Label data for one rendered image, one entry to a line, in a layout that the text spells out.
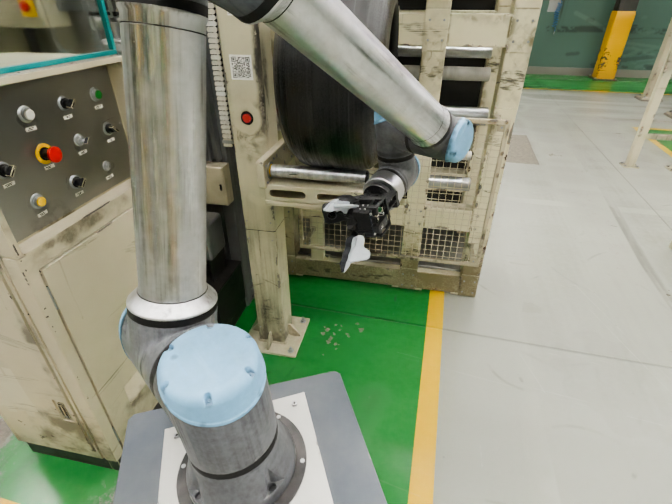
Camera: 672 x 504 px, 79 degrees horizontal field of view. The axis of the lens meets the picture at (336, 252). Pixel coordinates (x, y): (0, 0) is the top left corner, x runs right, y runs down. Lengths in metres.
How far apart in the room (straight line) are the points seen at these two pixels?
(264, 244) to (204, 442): 1.13
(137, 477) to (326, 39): 0.87
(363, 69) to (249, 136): 0.90
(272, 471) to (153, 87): 0.61
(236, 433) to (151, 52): 0.53
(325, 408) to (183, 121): 0.69
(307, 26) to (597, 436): 1.75
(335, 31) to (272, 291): 1.36
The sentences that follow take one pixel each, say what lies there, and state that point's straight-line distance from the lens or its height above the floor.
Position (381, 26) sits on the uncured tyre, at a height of 1.35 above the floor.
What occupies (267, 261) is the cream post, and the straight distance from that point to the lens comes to 1.73.
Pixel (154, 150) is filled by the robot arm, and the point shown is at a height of 1.23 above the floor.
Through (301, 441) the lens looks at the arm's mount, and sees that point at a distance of 0.84.
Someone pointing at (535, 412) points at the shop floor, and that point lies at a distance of 1.93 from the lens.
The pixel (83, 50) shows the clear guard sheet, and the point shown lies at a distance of 1.39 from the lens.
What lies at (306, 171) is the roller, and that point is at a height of 0.91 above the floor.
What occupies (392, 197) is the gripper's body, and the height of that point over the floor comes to 1.04.
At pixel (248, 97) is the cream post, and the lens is 1.48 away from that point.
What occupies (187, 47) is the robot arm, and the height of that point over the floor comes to 1.35.
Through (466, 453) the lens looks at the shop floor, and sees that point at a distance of 1.73.
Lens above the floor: 1.41
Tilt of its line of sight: 32 degrees down
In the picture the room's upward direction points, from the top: straight up
